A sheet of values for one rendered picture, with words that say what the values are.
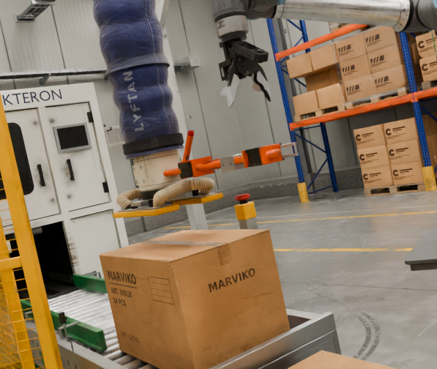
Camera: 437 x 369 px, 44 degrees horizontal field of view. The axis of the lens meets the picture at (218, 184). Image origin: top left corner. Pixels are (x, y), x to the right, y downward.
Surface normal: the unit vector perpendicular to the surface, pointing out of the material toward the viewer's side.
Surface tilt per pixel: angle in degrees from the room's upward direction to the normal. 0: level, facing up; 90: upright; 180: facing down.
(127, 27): 73
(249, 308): 90
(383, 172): 87
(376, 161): 94
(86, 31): 90
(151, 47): 101
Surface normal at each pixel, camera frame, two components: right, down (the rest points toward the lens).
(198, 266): 0.55, -0.07
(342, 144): -0.74, 0.19
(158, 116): 0.29, -0.27
